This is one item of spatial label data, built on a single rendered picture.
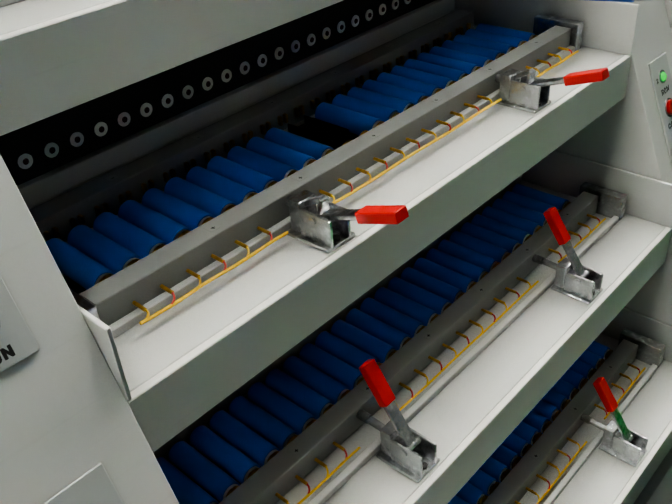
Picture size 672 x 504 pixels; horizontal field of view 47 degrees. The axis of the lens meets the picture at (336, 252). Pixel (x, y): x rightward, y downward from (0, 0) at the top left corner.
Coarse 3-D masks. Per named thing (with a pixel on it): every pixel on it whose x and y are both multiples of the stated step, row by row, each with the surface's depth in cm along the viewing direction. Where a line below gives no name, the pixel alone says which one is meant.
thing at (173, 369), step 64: (448, 0) 83; (512, 0) 82; (576, 0) 77; (320, 64) 71; (576, 64) 75; (192, 128) 62; (512, 128) 64; (576, 128) 72; (384, 192) 57; (448, 192) 58; (256, 256) 51; (320, 256) 51; (384, 256) 55; (192, 320) 46; (256, 320) 46; (320, 320) 51; (128, 384) 42; (192, 384) 44
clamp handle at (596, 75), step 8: (528, 72) 66; (576, 72) 64; (584, 72) 63; (592, 72) 62; (600, 72) 62; (608, 72) 62; (528, 80) 67; (544, 80) 66; (552, 80) 65; (560, 80) 64; (568, 80) 64; (576, 80) 63; (584, 80) 63; (592, 80) 62; (600, 80) 62
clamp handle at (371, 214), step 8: (320, 200) 50; (328, 200) 51; (320, 208) 51; (328, 208) 51; (368, 208) 48; (376, 208) 48; (384, 208) 47; (392, 208) 47; (400, 208) 46; (328, 216) 50; (336, 216) 50; (344, 216) 49; (352, 216) 49; (360, 216) 48; (368, 216) 47; (376, 216) 47; (384, 216) 46; (392, 216) 46; (400, 216) 46; (408, 216) 47
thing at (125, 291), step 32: (544, 32) 76; (512, 64) 70; (448, 96) 65; (480, 96) 67; (384, 128) 61; (416, 128) 62; (320, 160) 57; (352, 160) 57; (384, 160) 59; (288, 192) 53; (320, 192) 55; (352, 192) 56; (224, 224) 50; (256, 224) 52; (160, 256) 48; (192, 256) 48; (96, 288) 45; (128, 288) 45; (160, 288) 47
